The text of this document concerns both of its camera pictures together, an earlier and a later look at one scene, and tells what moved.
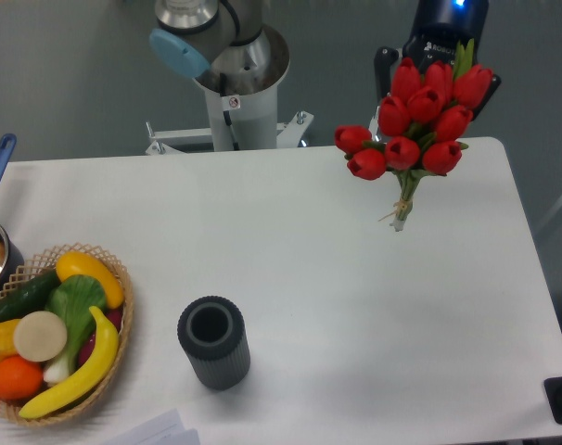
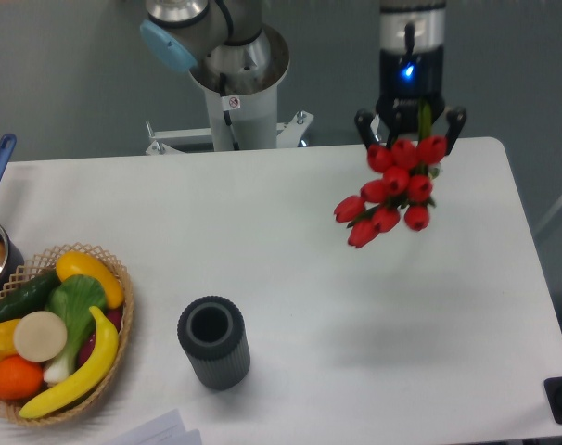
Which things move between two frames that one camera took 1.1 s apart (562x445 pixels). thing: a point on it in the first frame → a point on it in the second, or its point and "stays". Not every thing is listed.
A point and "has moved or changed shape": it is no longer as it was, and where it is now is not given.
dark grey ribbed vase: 213,331 stays
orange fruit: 15,377 stays
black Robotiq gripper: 438,27 → 406,76
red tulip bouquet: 422,125 has moved or changed shape
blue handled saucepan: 3,254 stays
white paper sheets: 164,429 stays
